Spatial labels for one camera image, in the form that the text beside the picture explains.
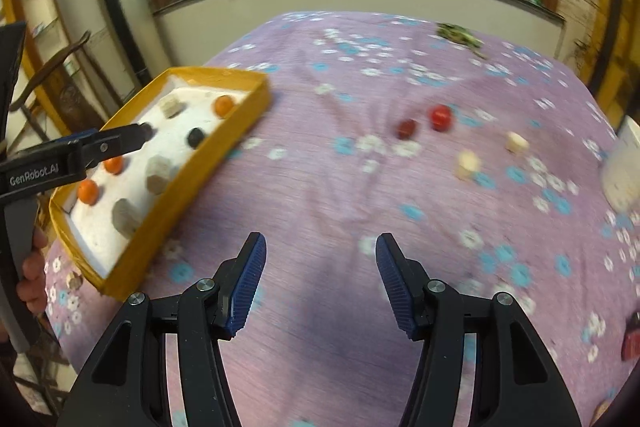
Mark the round beige sugarcane slice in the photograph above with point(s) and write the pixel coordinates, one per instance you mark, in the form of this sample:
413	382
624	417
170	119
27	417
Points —
170	105

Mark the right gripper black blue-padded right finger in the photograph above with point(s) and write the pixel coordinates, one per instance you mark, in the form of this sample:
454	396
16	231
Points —
516	382

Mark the small orange tangerine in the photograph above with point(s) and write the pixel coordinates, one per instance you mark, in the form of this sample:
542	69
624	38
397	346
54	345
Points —
114	165

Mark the small white sugarcane piece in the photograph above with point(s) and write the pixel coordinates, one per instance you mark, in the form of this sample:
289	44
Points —
516	144

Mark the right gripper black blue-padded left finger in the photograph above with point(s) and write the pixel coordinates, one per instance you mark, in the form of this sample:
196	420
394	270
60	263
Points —
124	380

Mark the person's left hand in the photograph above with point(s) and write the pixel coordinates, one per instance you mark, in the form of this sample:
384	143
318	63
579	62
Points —
32	287

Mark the red jujube date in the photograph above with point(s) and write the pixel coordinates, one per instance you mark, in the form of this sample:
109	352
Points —
406	129

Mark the large orange tangerine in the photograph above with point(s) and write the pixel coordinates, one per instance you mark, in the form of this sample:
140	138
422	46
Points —
223	105

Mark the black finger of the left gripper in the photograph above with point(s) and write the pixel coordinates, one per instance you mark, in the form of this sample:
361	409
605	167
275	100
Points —
111	143

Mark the white standing air conditioner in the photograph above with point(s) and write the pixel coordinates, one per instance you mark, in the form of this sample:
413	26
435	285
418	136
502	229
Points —
132	27

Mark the dark wooden chair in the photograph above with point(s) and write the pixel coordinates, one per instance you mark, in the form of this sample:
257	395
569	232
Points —
53	91

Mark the red cherry tomato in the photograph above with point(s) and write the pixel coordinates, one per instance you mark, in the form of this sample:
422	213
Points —
441	118

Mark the white patterned paper cup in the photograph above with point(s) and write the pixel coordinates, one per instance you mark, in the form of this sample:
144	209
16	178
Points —
620	173

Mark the green leafy vegetable bunch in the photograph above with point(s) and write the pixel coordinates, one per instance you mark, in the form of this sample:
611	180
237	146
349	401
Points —
462	37

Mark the large beige sugarcane chunk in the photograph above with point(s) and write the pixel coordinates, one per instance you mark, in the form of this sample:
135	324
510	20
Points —
158	174

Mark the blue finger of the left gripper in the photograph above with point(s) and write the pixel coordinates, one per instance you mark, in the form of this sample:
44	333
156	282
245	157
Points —
82	137

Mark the dark wrinkled prune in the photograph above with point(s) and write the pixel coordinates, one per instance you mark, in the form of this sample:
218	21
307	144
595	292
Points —
195	137

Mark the dark purple plum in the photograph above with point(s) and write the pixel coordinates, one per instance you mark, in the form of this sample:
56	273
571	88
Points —
148	131

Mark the yellow-rimmed white foam tray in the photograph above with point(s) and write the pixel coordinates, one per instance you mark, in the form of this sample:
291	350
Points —
196	115

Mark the purple floral tablecloth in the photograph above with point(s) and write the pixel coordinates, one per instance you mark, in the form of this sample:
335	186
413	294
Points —
323	174

